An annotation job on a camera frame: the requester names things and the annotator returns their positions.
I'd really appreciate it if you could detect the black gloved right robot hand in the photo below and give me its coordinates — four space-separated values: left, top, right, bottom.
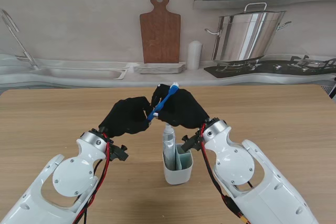
151 83 211 130

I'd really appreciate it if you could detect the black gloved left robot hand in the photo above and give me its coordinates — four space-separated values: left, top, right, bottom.
98 97 153 138

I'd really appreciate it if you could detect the blue toothbrush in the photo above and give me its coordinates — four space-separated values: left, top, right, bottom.
146 82 181 125

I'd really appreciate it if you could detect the white silver toothpaste tube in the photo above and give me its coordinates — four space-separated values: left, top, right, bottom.
162 123 176 171

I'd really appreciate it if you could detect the white divided toothbrush holder cup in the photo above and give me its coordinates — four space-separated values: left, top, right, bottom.
162 143 194 185

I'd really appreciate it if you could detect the stack of white plates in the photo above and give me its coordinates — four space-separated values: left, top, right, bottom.
133 62 186 74

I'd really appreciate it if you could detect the white cylindrical canister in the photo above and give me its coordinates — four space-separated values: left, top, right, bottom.
187 40 203 70

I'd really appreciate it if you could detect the brown wooden cutting board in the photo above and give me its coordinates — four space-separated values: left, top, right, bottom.
139 0 181 64

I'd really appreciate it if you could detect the black gas stove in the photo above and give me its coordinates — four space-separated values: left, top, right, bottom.
204 55 336 79

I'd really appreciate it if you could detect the large steel stock pot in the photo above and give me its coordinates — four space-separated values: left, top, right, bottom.
204 2 292 62

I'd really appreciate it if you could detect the chrome arched faucet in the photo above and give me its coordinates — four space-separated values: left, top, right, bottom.
0 8 40 70

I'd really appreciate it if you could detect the perforated metal panel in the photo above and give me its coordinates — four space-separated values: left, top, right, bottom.
321 77 336 101

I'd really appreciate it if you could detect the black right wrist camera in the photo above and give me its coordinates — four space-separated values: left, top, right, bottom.
181 134 203 151

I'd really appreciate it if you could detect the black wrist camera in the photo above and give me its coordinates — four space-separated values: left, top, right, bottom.
109 142 129 162
181 134 203 151

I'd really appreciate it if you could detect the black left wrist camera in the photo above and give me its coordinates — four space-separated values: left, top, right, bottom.
109 142 129 162

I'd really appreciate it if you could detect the red black left arm cable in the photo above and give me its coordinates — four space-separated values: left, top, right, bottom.
73 132 111 224

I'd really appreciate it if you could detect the red black arm cable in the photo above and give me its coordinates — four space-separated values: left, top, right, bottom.
199 124 250 224
73 132 111 224

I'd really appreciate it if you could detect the red black right arm cable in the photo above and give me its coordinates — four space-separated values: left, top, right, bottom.
199 124 250 224

